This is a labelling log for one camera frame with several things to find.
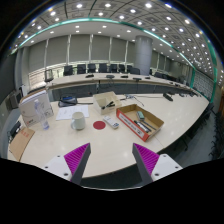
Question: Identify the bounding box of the round ceiling lights group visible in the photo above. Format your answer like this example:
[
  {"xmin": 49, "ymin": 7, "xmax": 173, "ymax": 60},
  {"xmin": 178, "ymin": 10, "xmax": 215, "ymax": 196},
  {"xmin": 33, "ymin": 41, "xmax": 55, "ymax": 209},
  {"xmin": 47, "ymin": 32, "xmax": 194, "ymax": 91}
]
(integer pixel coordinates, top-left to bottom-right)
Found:
[{"xmin": 13, "ymin": 1, "xmax": 224, "ymax": 88}]

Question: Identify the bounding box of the black desk phone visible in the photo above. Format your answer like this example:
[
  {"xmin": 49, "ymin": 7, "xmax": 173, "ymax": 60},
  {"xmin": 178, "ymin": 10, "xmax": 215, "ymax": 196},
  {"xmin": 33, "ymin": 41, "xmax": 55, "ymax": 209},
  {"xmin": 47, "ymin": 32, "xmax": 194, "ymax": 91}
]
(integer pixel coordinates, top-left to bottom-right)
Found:
[{"xmin": 57, "ymin": 95, "xmax": 78, "ymax": 108}]

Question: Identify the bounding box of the brown paper envelope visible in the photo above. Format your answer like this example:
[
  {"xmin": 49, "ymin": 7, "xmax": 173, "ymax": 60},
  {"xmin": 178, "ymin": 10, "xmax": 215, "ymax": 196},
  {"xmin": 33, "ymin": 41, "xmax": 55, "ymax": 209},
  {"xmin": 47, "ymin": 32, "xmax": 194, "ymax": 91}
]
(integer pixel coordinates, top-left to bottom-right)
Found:
[{"xmin": 8, "ymin": 127, "xmax": 36, "ymax": 163}]

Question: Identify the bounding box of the black desk microphones group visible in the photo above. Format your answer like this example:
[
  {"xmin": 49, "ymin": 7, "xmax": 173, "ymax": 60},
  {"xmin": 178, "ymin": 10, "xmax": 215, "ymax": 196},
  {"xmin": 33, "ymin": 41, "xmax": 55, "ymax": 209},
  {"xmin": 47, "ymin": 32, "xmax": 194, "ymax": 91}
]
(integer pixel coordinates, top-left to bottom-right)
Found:
[{"xmin": 85, "ymin": 73, "xmax": 152, "ymax": 82}]

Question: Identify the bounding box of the small black monitor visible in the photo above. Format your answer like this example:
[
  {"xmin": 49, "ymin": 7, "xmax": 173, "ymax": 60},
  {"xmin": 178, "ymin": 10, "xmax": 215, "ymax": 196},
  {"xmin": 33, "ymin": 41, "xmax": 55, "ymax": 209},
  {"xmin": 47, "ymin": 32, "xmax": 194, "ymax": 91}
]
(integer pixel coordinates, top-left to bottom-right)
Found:
[{"xmin": 44, "ymin": 68, "xmax": 55, "ymax": 83}]

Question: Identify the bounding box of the brown cardboard box red-sided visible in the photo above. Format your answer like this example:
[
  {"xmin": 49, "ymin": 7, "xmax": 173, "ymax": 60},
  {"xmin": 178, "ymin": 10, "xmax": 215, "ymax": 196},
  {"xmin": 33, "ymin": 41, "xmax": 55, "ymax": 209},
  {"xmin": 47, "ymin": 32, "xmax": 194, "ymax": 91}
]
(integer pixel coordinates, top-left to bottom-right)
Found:
[{"xmin": 115, "ymin": 103, "xmax": 165, "ymax": 143}]

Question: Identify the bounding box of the black office chairs group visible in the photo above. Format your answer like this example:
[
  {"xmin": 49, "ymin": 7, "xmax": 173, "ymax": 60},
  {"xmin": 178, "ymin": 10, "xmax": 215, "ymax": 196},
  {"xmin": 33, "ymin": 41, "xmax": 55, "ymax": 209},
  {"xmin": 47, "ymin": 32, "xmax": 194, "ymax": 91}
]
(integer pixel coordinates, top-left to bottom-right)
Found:
[{"xmin": 63, "ymin": 62, "xmax": 188, "ymax": 84}]

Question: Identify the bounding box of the white open organizer box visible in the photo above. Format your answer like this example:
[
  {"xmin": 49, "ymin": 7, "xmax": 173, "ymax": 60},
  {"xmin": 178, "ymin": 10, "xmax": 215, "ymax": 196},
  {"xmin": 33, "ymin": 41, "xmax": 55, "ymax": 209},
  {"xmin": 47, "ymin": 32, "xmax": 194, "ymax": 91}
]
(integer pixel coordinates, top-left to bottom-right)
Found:
[{"xmin": 92, "ymin": 91, "xmax": 123, "ymax": 116}]

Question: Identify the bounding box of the white printed paper sheet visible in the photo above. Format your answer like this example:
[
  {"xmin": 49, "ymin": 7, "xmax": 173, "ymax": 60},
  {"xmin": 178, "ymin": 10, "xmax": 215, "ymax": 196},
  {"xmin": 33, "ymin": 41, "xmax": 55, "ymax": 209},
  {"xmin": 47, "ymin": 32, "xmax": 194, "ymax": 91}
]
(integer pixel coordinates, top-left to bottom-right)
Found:
[{"xmin": 55, "ymin": 104, "xmax": 90, "ymax": 121}]

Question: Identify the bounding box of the white remote control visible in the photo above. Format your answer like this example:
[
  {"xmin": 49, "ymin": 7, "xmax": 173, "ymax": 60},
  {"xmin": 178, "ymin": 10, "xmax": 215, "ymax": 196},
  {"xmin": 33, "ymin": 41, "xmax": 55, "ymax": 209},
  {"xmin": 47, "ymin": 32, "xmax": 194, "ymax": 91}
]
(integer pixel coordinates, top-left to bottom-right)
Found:
[{"xmin": 102, "ymin": 114, "xmax": 120, "ymax": 130}]

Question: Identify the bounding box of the dark pens bundle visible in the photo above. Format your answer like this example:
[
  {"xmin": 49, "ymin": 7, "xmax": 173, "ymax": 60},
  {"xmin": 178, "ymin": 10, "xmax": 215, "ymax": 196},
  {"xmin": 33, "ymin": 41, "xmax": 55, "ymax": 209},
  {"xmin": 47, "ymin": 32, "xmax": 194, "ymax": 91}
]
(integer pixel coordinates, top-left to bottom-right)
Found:
[{"xmin": 133, "ymin": 119, "xmax": 153, "ymax": 135}]

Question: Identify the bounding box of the green whiteboard eraser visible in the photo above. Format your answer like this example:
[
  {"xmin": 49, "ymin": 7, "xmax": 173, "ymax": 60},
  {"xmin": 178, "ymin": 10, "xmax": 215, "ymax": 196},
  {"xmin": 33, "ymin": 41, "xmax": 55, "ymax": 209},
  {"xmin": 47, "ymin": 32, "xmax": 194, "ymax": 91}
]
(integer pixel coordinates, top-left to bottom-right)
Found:
[{"xmin": 136, "ymin": 110, "xmax": 146, "ymax": 121}]

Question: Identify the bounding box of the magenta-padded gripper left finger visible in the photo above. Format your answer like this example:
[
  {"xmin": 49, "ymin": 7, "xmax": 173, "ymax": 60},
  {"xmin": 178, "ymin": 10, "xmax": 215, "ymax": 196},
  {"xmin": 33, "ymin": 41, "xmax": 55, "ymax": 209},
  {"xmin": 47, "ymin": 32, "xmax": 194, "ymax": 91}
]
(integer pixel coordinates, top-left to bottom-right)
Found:
[{"xmin": 42, "ymin": 142, "xmax": 92, "ymax": 186}]

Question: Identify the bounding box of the black bag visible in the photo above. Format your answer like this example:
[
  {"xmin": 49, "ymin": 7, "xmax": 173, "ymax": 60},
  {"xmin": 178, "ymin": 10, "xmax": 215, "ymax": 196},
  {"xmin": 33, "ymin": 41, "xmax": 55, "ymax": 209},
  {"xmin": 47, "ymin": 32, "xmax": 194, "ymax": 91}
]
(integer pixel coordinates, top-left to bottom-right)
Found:
[{"xmin": 7, "ymin": 120, "xmax": 22, "ymax": 141}]

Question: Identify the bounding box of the white ceramic mug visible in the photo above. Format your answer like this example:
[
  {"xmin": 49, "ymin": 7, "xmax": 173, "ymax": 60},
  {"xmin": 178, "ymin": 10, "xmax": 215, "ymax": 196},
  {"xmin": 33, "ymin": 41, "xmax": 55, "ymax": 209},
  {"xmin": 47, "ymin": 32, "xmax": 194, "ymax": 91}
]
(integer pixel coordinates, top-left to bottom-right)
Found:
[{"xmin": 70, "ymin": 111, "xmax": 87, "ymax": 131}]

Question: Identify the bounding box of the black desk microphone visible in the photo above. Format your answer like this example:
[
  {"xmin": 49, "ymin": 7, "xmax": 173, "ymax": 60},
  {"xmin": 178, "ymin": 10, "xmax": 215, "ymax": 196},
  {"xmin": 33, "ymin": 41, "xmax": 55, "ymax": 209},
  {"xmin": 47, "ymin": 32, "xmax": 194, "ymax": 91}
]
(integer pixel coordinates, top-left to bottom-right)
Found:
[{"xmin": 162, "ymin": 92, "xmax": 174, "ymax": 102}]

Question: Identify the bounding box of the thin black microphone cable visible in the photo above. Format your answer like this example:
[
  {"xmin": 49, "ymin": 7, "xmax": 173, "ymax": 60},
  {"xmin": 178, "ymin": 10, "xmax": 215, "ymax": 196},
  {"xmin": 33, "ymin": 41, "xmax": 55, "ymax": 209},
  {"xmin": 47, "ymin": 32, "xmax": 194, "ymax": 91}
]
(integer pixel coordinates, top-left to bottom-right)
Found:
[{"xmin": 124, "ymin": 94, "xmax": 146, "ymax": 108}]

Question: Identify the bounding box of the black marker pen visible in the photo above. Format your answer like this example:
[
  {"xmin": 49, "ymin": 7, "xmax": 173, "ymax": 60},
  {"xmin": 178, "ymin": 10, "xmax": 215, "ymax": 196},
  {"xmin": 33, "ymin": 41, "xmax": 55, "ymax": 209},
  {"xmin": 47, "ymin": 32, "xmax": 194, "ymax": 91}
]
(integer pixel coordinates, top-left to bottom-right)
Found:
[{"xmin": 101, "ymin": 101, "xmax": 116, "ymax": 110}]

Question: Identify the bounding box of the flat round red coaster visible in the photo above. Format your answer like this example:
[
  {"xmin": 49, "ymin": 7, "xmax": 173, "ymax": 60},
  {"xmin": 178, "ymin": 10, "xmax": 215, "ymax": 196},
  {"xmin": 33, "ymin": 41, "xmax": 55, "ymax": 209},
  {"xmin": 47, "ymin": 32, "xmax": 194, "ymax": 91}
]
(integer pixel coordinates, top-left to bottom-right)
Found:
[{"xmin": 92, "ymin": 120, "xmax": 107, "ymax": 131}]

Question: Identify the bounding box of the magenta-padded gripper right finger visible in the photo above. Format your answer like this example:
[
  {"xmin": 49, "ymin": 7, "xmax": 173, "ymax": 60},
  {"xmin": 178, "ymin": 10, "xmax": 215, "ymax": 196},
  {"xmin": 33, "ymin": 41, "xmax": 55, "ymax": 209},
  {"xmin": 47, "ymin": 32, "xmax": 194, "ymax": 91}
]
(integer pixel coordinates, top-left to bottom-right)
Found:
[{"xmin": 131, "ymin": 142, "xmax": 184, "ymax": 186}]

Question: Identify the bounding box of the large white cardboard box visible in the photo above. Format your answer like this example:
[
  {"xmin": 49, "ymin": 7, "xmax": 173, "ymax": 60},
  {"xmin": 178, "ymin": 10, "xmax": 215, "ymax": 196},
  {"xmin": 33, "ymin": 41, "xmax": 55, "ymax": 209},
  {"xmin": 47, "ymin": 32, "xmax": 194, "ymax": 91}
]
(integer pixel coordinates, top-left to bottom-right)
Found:
[{"xmin": 18, "ymin": 89, "xmax": 55, "ymax": 128}]

